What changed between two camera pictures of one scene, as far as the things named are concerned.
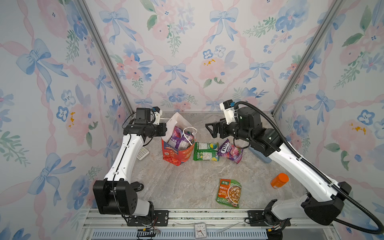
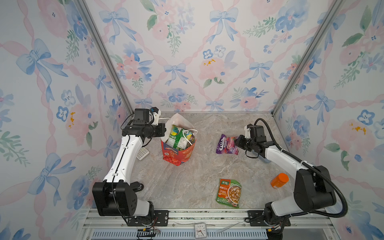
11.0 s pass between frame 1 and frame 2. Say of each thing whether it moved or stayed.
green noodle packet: stayed
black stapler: stayed
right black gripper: moved
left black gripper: stayed
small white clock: stayed
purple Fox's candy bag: moved
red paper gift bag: stayed
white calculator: stayed
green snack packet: moved
